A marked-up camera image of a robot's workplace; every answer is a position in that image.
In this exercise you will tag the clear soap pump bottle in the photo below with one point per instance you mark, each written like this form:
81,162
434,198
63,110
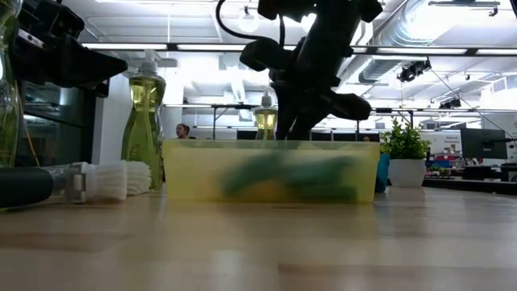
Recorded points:
143,121
8,121
264,121

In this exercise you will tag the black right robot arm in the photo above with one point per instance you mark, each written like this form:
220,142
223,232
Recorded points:
371,10

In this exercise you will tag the black track spotlight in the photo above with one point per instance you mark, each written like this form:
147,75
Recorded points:
450,104
412,70

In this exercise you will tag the yellow translucent plastic bin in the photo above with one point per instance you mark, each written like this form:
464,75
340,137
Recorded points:
194,174

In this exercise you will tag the overhead light rail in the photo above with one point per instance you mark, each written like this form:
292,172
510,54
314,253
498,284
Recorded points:
171,47

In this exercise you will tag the black computer monitor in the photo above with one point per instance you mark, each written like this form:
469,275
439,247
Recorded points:
482,143

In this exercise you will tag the dark background desk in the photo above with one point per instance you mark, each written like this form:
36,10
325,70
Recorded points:
468,184

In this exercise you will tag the white poster board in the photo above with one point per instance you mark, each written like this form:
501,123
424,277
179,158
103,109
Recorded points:
444,141

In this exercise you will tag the person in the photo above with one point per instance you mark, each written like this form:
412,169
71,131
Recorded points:
366,138
182,131

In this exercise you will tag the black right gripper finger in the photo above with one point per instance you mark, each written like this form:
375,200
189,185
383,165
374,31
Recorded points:
284,109
343,107

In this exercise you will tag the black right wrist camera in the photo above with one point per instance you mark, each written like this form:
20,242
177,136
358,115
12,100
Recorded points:
282,8

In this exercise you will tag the blue plastic bin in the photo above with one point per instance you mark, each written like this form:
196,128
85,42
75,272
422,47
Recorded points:
382,174

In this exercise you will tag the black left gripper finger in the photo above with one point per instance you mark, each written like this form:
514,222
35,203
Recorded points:
97,89
93,64

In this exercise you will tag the small potted green plant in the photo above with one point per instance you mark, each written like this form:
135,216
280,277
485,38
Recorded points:
406,174

